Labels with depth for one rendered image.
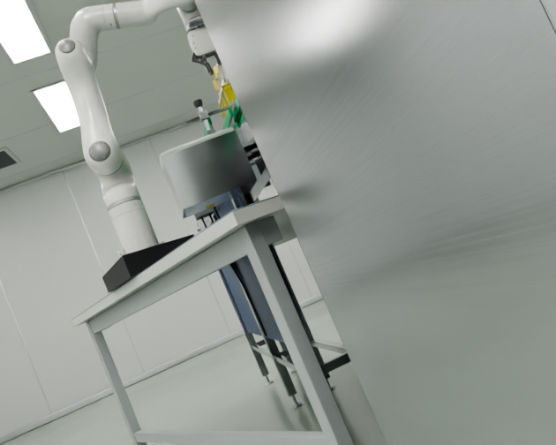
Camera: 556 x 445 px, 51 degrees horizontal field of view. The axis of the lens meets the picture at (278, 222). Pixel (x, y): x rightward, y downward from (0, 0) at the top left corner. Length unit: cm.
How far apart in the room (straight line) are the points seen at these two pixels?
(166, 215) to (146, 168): 69
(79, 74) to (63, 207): 588
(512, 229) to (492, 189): 3
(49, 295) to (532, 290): 761
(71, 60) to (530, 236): 192
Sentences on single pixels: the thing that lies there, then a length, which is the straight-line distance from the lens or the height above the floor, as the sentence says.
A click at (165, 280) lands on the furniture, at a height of 70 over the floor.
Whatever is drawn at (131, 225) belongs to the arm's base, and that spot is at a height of 92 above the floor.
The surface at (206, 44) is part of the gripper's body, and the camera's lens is 223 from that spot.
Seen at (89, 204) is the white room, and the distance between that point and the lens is 796.
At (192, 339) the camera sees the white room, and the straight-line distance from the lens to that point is 776.
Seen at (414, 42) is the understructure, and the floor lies 70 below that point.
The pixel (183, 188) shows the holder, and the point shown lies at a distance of 162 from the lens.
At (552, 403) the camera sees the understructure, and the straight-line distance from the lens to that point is 49.
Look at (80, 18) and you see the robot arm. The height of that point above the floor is 169.
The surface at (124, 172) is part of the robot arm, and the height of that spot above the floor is 112.
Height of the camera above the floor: 59
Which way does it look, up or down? 4 degrees up
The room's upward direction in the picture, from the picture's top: 23 degrees counter-clockwise
